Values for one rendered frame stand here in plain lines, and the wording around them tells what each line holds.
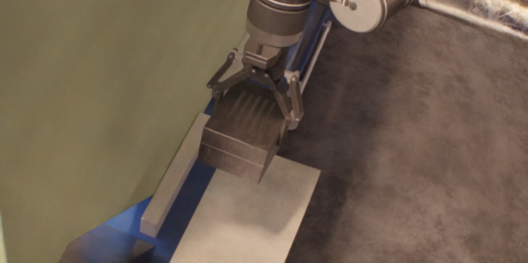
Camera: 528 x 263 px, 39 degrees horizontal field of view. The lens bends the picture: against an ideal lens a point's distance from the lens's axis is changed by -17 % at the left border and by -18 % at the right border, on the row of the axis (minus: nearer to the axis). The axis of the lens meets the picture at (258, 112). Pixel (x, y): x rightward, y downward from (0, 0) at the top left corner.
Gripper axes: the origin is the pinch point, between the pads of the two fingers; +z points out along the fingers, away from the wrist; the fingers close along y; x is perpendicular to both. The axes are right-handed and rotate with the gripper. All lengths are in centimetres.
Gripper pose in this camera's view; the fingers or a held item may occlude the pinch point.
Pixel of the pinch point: (248, 124)
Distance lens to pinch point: 176.0
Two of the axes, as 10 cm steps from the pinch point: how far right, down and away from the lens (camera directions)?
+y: -9.3, -3.5, 1.3
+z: -2.0, 7.7, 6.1
